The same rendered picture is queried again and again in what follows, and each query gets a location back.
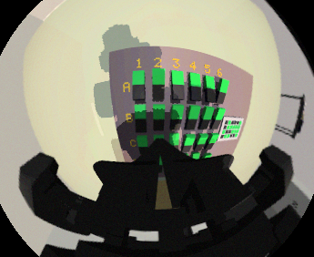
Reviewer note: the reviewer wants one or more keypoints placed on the mauve switch panel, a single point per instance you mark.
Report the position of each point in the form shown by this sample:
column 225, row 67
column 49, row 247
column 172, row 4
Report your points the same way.
column 196, row 102

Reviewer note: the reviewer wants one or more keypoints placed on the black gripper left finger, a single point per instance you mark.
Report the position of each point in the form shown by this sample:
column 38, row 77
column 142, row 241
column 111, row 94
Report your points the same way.
column 141, row 172

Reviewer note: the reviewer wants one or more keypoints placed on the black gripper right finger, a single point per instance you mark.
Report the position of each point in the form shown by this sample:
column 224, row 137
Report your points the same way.
column 179, row 169

